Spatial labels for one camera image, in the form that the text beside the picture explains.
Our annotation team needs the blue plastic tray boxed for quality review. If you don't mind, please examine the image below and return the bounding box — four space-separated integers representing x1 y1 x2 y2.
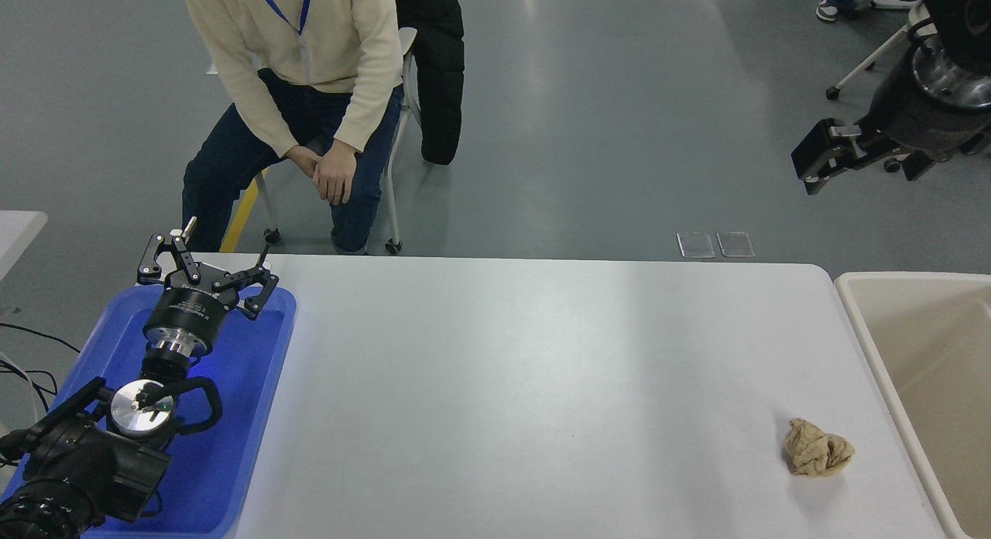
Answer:
0 285 297 538

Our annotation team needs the white-legged office chair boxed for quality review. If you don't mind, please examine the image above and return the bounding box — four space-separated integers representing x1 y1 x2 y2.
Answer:
825 1 938 100

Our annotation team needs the person's right hand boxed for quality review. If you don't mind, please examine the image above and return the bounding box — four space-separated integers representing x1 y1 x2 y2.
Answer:
285 144 322 180

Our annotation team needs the thin black cable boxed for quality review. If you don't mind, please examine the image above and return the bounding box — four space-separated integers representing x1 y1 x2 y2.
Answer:
0 322 82 355
0 361 60 416

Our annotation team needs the white wheeled chair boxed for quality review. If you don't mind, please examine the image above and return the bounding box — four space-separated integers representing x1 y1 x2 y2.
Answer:
252 26 423 256

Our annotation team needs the person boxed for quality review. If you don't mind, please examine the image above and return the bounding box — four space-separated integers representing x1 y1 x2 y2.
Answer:
815 0 926 22
182 0 405 255

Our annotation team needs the small white table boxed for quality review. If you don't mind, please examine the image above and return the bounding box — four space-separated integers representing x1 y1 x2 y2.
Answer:
0 211 49 280

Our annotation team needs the tan paper ball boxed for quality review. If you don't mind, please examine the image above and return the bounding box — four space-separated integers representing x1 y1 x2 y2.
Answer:
783 417 856 478

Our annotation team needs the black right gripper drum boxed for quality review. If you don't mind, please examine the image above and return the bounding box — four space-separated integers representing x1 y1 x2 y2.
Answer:
858 53 991 156

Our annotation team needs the large pale bin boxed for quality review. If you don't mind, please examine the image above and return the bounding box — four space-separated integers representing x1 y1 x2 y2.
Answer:
834 272 991 539

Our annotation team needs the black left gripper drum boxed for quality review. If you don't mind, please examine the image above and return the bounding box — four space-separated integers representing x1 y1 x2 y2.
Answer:
144 285 231 345

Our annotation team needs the black jacket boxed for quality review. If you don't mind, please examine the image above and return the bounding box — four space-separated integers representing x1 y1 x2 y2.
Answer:
391 0 465 166

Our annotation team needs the thin white cable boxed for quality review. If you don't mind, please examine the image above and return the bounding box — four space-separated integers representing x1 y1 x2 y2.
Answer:
0 350 46 425

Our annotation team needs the person's left hand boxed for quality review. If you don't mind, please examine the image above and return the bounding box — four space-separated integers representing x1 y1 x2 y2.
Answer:
314 142 358 207

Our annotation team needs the blue lanyard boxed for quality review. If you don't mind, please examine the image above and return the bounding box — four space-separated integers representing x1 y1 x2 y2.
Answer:
249 0 314 36

